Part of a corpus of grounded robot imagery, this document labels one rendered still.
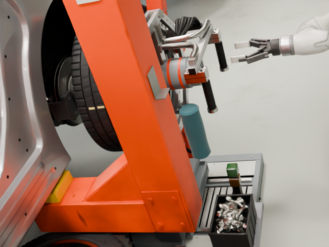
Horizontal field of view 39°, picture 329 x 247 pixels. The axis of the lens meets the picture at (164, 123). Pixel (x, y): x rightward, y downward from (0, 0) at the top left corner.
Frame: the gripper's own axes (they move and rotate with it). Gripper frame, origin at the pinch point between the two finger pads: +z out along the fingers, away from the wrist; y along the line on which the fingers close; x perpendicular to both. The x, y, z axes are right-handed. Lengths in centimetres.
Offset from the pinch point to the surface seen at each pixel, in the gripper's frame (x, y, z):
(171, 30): 13.9, 3.7, 28.3
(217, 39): 9.0, -2.5, 6.3
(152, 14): 29.0, -11.6, 28.9
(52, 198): -12, -79, 65
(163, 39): 18.7, -15.6, 25.9
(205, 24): 18.2, -5.7, 9.1
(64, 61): 18, -21, 73
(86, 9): 60, -80, 20
